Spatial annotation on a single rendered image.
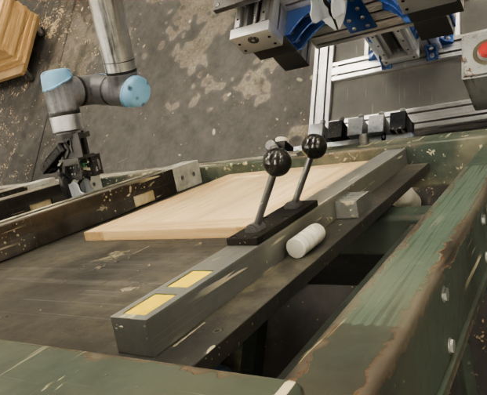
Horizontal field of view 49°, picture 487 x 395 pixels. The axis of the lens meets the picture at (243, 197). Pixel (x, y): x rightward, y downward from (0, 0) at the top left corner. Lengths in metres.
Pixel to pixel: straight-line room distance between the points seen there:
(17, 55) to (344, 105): 2.74
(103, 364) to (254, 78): 2.67
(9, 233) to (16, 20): 3.36
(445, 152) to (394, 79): 1.00
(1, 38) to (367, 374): 4.11
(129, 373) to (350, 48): 2.24
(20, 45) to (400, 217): 3.71
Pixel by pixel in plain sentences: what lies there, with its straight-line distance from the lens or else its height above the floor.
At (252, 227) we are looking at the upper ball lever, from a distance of 0.73.
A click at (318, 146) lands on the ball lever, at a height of 1.45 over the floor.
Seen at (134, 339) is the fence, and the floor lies 1.69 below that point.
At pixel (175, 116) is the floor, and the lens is 3.16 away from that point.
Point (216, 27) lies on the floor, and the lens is 3.31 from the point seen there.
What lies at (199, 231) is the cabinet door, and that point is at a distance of 0.96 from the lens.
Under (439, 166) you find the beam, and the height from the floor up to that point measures 0.87.
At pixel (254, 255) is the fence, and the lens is 0.69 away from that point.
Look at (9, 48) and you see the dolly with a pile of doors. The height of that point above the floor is 0.27.
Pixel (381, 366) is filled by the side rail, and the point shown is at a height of 1.75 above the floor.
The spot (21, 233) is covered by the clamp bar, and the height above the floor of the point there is 1.44.
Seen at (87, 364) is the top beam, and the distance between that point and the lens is 0.33.
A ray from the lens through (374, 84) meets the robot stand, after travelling 2.32.
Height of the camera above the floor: 2.10
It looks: 52 degrees down
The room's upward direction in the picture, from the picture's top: 60 degrees counter-clockwise
